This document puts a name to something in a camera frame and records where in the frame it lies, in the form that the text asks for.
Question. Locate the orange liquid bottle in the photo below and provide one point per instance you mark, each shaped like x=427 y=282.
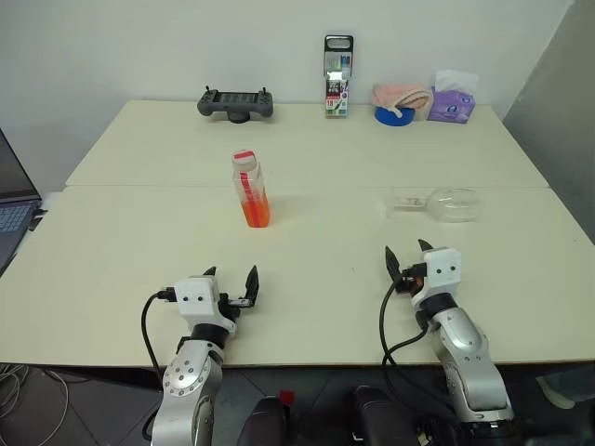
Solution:
x=258 y=211

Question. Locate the marker pen box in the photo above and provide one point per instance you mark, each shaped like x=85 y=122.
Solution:
x=338 y=93

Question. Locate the blue tape roll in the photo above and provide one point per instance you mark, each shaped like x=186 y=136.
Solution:
x=395 y=120

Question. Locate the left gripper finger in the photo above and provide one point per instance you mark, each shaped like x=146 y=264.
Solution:
x=252 y=288
x=212 y=272

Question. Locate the pink towel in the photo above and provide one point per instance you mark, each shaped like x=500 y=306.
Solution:
x=400 y=95

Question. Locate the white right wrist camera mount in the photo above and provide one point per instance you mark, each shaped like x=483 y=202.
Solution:
x=441 y=274

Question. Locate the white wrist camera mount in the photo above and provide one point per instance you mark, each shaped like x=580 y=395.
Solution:
x=441 y=274
x=197 y=297

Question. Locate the red and white bottle cap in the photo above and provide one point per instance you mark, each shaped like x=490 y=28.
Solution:
x=244 y=160

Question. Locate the grey handheld remote controller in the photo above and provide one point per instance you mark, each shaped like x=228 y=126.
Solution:
x=234 y=104

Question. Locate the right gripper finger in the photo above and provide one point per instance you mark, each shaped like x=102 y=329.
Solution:
x=394 y=267
x=425 y=247

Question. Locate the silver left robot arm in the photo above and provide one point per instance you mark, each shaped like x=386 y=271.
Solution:
x=186 y=371

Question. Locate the small red tag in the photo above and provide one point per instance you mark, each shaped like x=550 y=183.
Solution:
x=287 y=397

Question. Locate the dark laptop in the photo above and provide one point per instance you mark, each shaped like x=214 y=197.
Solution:
x=14 y=204

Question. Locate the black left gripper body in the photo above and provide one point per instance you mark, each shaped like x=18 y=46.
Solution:
x=230 y=309

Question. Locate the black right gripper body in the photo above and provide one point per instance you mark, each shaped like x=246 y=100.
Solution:
x=410 y=281

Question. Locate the purple tissue pack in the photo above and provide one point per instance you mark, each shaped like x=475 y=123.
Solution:
x=451 y=107

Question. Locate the pale grey plastic object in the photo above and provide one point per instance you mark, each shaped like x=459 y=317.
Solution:
x=555 y=390

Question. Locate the dark rounded shape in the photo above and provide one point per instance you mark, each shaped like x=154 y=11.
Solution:
x=272 y=423
x=381 y=418

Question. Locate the clear plastic scoop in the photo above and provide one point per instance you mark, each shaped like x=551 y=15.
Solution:
x=458 y=209

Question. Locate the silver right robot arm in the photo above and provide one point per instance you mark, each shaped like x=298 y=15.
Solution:
x=465 y=344

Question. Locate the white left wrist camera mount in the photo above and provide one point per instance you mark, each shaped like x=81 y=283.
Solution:
x=197 y=297

